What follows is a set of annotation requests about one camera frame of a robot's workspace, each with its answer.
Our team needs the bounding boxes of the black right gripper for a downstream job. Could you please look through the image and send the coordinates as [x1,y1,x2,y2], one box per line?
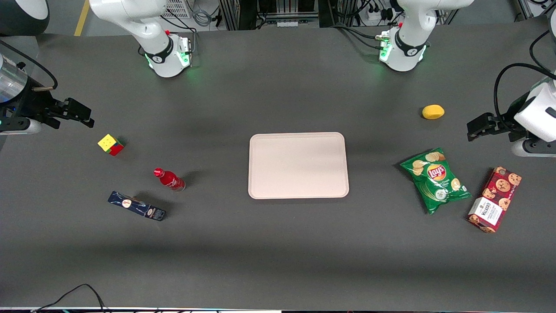
[30,98,95,130]

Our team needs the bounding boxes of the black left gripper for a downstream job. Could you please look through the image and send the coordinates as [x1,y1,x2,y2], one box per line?
[467,112,527,143]

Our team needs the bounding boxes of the red coke bottle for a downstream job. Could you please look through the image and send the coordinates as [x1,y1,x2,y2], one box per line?
[153,168,186,192]

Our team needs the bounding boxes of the beige plastic tray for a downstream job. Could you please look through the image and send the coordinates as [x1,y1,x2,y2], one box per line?
[248,132,350,200]

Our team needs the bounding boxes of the multicoloured puzzle cube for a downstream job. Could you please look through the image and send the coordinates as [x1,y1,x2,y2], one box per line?
[97,134,126,157]

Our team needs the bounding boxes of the red Walkers cookie box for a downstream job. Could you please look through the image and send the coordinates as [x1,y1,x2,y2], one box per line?
[467,166,522,233]

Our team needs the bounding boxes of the yellow lemon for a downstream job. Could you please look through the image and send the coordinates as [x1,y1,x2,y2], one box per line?
[422,104,445,120]

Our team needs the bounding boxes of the green Lay's chips bag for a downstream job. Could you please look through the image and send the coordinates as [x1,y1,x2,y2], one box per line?
[400,147,472,215]

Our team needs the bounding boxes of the dark blue long box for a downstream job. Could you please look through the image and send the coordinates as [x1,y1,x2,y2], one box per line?
[108,191,166,221]

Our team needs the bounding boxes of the white perforated box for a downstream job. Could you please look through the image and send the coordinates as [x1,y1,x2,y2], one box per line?
[164,0,192,19]

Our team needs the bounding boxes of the large white power strip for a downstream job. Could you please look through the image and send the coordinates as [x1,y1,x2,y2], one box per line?
[366,6,394,23]

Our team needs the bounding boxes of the black equipment rack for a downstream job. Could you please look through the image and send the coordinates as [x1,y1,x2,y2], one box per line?
[218,0,321,31]

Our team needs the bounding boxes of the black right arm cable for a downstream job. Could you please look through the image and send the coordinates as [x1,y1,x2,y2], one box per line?
[0,40,59,92]

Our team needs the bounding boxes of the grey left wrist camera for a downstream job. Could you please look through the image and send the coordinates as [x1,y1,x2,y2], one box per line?
[511,138,556,157]

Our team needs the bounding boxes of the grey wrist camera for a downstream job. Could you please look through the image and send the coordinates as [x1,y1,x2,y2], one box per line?
[0,117,43,136]
[511,138,556,157]

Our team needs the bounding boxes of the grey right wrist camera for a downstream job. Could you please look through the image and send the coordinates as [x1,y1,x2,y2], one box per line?
[0,117,43,136]

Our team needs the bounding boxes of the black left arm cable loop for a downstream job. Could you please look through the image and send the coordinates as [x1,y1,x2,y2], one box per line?
[494,63,556,131]

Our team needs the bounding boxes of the black left arm short cable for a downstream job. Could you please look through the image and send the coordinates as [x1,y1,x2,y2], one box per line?
[529,29,556,73]

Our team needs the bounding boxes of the aluminium frame profile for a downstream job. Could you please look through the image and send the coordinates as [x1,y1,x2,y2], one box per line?
[516,0,556,20]

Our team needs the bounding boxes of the black right base cables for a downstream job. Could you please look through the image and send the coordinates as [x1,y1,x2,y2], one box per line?
[160,15,199,56]

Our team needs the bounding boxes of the black base cables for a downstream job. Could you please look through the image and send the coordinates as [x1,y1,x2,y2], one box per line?
[329,23,384,51]
[160,15,199,56]

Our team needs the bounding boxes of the thin black table cable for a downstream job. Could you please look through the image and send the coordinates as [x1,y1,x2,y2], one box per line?
[30,283,107,313]

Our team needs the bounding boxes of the grey coiled cable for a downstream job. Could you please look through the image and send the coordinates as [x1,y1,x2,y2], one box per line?
[191,6,214,28]

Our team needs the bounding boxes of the black left base cables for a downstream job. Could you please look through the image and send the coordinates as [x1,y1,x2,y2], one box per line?
[329,23,384,51]

